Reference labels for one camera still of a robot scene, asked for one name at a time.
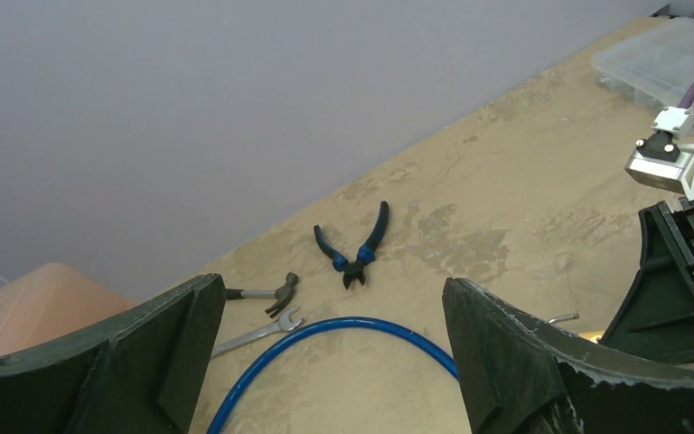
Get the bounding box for pink translucent storage bin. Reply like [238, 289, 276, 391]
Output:
[0, 262, 136, 356]

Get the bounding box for black claw hammer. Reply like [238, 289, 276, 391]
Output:
[225, 272, 300, 318]

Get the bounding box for blue handled pliers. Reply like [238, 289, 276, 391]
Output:
[313, 200, 391, 291]

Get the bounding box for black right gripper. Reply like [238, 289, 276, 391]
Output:
[600, 197, 694, 364]

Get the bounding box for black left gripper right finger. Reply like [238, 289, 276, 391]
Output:
[442, 278, 694, 433]

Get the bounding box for clear plastic organizer box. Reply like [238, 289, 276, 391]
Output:
[591, 17, 694, 115]

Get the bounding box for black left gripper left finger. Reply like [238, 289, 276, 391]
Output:
[0, 273, 226, 433]

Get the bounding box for blue cable lock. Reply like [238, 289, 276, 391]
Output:
[207, 316, 461, 433]

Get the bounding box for silver open-end wrench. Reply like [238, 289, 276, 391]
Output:
[210, 307, 305, 359]

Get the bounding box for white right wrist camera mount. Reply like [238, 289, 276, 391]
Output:
[624, 106, 694, 201]

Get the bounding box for brass padlock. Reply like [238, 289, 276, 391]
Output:
[548, 312, 605, 344]

